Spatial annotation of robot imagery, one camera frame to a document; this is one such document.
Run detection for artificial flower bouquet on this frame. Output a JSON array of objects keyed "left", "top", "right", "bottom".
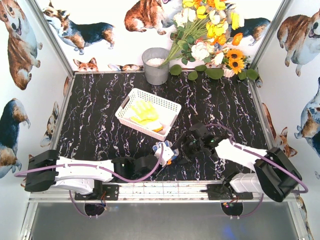
[{"left": 161, "top": 0, "right": 268, "bottom": 81}]

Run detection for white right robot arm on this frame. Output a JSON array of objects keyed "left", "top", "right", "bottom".
[{"left": 172, "top": 122, "right": 308, "bottom": 203}]

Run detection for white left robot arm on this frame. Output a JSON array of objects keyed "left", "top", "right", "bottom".
[{"left": 24, "top": 142, "right": 179, "bottom": 195}]

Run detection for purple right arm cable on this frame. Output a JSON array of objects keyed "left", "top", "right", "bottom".
[{"left": 204, "top": 123, "right": 309, "bottom": 194}]

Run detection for orange dotted work glove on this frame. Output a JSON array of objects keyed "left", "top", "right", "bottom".
[{"left": 130, "top": 99, "right": 164, "bottom": 133}]

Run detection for white plastic storage basket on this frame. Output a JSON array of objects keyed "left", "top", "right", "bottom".
[{"left": 115, "top": 88, "right": 182, "bottom": 142}]

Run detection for grey metal bucket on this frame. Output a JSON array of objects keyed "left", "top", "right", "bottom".
[{"left": 141, "top": 47, "right": 170, "bottom": 86}]

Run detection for blue dotted work glove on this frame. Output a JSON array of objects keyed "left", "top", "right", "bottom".
[{"left": 152, "top": 140, "right": 179, "bottom": 167}]

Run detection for aluminium front rail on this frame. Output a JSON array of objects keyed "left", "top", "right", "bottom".
[{"left": 28, "top": 181, "right": 300, "bottom": 202}]

